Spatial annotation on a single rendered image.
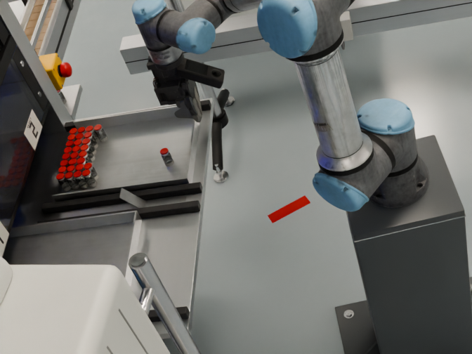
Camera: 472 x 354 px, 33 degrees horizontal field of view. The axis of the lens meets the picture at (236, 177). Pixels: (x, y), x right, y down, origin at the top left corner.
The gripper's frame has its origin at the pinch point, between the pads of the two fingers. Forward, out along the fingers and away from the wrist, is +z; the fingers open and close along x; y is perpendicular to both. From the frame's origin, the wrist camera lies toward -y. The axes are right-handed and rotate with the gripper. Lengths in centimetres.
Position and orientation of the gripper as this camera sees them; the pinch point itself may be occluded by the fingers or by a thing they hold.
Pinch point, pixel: (200, 116)
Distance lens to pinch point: 197.5
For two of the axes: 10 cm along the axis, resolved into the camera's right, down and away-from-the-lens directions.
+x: -0.5, 7.4, -6.8
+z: 2.5, 6.6, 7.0
